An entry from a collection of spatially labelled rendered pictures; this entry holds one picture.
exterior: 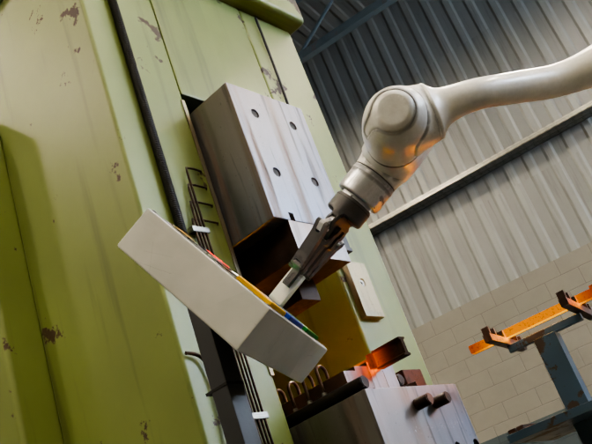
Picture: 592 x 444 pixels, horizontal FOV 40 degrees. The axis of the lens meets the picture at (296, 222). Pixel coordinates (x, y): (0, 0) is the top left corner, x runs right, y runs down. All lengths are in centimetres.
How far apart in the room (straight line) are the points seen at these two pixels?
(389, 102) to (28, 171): 116
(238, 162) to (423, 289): 807
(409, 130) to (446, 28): 960
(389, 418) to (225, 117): 84
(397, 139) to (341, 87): 990
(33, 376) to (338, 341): 80
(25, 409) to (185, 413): 45
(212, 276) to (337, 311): 104
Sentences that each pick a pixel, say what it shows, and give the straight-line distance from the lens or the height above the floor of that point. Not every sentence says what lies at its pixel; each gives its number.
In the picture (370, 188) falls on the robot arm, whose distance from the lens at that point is 148.
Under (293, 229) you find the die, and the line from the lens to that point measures 193.
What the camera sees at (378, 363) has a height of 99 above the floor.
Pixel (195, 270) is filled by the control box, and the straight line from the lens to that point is 127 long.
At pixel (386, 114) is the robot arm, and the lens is 131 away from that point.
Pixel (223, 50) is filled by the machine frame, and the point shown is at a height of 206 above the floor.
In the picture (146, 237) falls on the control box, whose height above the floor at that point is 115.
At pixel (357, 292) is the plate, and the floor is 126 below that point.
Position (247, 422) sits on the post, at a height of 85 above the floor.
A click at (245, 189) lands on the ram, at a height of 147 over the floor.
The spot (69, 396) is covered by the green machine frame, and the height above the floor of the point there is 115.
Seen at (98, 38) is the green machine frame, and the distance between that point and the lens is 211.
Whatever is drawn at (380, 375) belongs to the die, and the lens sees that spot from 191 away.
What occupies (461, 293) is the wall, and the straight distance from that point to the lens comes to 981.
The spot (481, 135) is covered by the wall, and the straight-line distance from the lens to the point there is 1019.
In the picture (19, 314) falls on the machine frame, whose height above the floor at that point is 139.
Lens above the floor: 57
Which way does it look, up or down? 24 degrees up
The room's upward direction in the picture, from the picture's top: 20 degrees counter-clockwise
